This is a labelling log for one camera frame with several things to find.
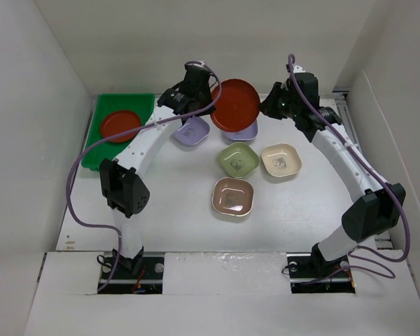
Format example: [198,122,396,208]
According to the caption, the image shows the purple square plate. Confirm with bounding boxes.
[223,121,258,141]
[172,117,210,147]

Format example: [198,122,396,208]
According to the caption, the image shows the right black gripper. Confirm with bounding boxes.
[258,81,301,120]

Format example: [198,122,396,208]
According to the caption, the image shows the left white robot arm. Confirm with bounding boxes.
[99,61,215,278]

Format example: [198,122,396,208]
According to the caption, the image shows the green plastic bin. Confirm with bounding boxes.
[82,93,155,171]

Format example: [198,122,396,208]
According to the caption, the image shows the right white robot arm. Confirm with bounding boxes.
[259,72,410,281]

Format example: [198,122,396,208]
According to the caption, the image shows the red round plate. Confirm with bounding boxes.
[100,110,141,138]
[210,78,260,132]

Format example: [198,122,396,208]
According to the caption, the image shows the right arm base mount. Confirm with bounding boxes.
[282,253,356,294]

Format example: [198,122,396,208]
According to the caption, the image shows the cream square panda plate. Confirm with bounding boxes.
[260,143,302,183]

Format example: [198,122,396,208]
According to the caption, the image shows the aluminium rail right side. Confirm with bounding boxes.
[332,91,362,152]

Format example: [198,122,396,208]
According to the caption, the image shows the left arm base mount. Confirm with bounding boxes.
[98,254,165,295]

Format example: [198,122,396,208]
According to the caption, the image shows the green square panda plate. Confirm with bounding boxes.
[217,142,260,179]

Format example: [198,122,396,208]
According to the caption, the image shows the pink square panda plate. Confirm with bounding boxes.
[211,177,254,223]

